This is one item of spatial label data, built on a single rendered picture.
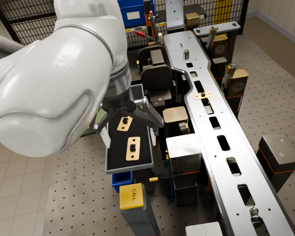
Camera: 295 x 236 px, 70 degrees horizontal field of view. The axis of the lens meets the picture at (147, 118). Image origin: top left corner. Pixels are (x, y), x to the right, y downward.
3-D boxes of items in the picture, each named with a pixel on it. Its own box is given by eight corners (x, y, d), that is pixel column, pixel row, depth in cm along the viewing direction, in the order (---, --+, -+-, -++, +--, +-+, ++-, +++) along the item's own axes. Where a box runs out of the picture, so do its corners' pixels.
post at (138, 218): (162, 249, 86) (148, 210, 54) (144, 252, 86) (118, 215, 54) (160, 229, 91) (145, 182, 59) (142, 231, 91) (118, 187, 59)
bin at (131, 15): (156, 22, 152) (153, 3, 143) (114, 28, 155) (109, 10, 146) (155, 13, 163) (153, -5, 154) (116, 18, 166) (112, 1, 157)
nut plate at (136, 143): (138, 160, 61) (137, 158, 61) (126, 161, 62) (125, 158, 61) (140, 137, 67) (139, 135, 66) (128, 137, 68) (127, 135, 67)
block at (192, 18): (197, 62, 168) (199, 16, 142) (187, 64, 169) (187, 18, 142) (195, 57, 174) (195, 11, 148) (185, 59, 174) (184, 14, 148)
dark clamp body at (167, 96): (175, 150, 117) (172, 99, 89) (154, 153, 117) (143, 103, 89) (173, 139, 122) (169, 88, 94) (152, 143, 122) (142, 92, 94)
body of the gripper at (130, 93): (91, 99, 45) (103, 127, 52) (130, 95, 44) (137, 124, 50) (97, 77, 50) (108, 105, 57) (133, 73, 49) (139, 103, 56)
